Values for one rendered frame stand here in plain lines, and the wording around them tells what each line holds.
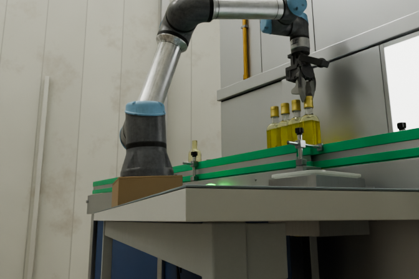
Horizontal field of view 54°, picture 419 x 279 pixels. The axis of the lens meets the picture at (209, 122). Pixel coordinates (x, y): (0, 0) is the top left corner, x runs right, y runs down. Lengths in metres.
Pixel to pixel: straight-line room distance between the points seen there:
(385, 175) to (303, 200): 0.88
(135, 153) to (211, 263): 0.74
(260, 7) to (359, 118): 0.54
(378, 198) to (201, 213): 0.21
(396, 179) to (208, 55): 3.89
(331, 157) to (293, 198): 1.01
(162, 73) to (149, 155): 0.35
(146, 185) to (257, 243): 0.68
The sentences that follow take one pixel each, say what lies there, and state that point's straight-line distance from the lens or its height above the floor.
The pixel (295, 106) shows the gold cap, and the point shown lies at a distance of 1.60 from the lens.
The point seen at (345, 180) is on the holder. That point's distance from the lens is 1.20.
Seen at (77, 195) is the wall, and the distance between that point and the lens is 4.37.
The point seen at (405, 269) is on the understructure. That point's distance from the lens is 1.54.
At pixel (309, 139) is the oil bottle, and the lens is 1.52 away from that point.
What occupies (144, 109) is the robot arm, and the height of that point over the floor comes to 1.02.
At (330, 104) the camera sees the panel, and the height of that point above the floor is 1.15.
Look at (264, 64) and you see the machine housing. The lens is 2.02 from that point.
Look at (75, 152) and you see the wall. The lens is 4.41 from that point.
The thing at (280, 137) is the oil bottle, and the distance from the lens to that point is 1.62.
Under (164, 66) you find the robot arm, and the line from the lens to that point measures 1.40.
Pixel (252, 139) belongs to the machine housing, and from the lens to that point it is 1.99.
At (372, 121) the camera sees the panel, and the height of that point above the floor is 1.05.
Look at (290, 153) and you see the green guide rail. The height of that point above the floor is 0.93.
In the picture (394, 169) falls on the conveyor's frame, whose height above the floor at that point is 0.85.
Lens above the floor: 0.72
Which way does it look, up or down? 13 degrees up
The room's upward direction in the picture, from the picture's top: straight up
